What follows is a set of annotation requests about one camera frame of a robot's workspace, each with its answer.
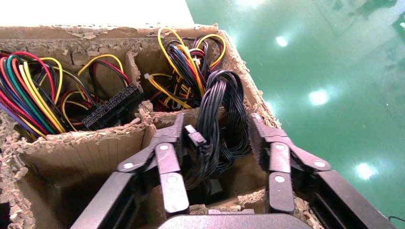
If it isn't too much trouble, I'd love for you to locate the multicolour wire harness with connector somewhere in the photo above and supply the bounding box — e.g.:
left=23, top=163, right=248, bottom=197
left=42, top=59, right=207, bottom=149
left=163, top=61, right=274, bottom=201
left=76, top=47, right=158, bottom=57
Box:
left=0, top=51, right=143, bottom=140

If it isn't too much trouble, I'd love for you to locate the brown cardboard divider box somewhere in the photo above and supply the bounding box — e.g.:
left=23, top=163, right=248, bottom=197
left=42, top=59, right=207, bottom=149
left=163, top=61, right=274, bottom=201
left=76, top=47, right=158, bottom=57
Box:
left=0, top=23, right=323, bottom=229

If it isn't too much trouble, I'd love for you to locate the power supply with black cables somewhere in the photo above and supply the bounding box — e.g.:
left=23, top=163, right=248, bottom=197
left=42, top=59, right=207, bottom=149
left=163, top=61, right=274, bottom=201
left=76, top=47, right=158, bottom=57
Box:
left=183, top=69, right=253, bottom=203

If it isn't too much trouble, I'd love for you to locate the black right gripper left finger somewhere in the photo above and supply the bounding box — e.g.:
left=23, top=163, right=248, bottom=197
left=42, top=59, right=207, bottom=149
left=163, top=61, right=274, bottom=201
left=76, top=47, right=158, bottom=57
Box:
left=116, top=112, right=191, bottom=216

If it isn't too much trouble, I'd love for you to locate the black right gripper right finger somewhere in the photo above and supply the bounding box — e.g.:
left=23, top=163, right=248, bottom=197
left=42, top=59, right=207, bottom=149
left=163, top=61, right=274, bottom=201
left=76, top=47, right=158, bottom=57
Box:
left=248, top=112, right=332, bottom=215

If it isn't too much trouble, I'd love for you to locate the yellow red black wire bundle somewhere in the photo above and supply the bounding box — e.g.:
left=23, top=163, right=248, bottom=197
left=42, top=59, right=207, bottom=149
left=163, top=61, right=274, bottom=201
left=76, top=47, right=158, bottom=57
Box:
left=144, top=27, right=227, bottom=112

